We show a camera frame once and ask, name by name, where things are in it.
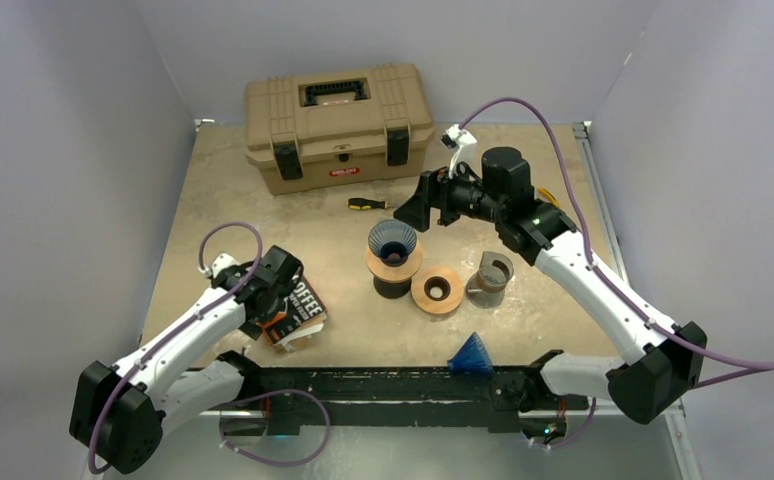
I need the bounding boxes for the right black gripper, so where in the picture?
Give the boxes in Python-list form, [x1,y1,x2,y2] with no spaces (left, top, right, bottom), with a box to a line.
[395,157,506,231]

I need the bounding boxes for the blue plastic dripper cone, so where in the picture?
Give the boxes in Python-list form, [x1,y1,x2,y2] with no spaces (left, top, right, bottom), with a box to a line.
[367,219,417,267]

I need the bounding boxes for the wooden dripper ring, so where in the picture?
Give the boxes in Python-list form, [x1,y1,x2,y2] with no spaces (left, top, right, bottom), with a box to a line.
[410,265,465,316]
[365,241,425,285]

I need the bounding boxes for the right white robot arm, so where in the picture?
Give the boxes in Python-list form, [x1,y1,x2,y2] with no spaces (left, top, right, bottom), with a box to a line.
[394,147,707,425]

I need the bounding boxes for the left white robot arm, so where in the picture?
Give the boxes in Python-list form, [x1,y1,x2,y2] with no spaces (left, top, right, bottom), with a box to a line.
[69,246,304,474]

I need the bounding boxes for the black yellow screwdriver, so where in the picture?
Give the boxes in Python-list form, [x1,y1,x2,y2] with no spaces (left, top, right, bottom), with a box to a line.
[347,197,391,211]

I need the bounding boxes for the tan plastic toolbox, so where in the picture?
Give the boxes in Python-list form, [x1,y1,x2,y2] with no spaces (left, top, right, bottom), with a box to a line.
[243,63,435,196]

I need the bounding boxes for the yellow black pliers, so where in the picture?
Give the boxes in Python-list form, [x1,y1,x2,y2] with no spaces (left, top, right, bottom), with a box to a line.
[537,187,560,207]

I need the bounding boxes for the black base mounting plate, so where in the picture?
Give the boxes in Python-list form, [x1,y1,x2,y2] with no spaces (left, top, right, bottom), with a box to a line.
[217,351,589,435]

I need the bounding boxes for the aluminium frame rail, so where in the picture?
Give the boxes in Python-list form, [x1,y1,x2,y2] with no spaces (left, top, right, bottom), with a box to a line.
[572,121,702,479]

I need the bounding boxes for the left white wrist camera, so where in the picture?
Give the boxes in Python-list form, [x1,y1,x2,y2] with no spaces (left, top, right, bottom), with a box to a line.
[200,253,238,279]

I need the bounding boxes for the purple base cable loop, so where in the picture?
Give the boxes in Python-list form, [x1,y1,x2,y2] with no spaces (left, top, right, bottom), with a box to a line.
[218,389,332,468]

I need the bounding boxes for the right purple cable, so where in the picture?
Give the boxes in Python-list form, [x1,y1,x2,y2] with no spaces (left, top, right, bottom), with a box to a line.
[459,97,774,391]

